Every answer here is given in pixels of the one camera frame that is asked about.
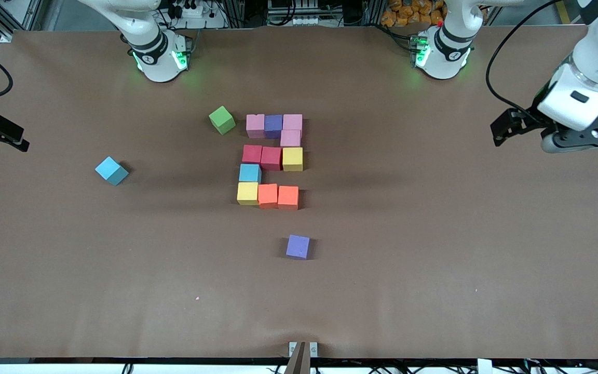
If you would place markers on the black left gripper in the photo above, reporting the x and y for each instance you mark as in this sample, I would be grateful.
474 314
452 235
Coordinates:
528 122

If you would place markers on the pink foam block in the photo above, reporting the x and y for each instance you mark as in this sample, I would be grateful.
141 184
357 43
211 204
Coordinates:
290 138
255 126
293 122

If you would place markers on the yellow foam block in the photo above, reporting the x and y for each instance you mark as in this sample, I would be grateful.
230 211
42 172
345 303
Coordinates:
247 193
293 159

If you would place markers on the orange foam block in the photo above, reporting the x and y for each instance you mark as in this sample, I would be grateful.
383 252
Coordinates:
268 196
288 197

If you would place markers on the purple foam block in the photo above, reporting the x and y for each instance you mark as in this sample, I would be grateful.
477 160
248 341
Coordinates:
298 246
273 126

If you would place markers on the red foam block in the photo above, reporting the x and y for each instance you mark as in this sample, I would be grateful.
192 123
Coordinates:
271 159
252 154

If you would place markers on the cyan foam block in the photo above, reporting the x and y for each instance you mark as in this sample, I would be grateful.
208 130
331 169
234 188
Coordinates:
250 172
110 169

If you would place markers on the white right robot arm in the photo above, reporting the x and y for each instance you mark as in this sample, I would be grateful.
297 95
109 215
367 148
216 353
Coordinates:
159 57

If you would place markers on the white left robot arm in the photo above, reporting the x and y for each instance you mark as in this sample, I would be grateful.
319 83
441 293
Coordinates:
447 57

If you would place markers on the pile of orange objects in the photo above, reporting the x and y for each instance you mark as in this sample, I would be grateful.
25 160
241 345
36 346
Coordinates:
403 13

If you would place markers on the green foam block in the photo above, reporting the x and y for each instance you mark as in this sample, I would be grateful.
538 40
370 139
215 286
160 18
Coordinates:
221 119

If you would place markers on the white equipment rack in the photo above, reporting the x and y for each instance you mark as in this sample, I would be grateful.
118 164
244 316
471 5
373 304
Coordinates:
299 21

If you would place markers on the white power strip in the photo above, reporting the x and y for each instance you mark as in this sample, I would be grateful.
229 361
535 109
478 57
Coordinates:
211 21

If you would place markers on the brown table cover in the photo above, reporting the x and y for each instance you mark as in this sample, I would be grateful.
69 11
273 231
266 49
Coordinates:
299 301

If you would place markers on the aluminium frame profile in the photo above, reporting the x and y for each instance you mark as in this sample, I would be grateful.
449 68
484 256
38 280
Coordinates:
4 36

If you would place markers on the silver metal bracket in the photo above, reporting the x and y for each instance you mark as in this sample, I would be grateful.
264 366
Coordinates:
313 349

